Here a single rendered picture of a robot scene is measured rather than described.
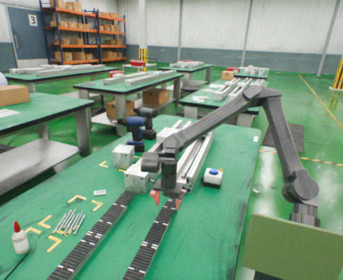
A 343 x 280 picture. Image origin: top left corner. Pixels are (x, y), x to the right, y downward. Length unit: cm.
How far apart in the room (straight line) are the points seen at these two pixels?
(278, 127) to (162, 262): 61
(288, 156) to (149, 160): 48
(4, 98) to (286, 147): 254
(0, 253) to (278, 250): 85
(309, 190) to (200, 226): 39
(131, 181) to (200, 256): 44
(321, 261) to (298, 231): 11
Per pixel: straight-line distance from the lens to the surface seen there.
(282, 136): 94
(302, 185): 87
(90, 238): 88
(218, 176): 115
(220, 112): 92
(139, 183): 107
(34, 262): 91
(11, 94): 287
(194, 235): 92
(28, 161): 286
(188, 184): 110
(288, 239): 78
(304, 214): 88
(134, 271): 77
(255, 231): 77
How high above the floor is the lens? 141
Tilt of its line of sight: 22 degrees down
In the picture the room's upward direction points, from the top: 2 degrees clockwise
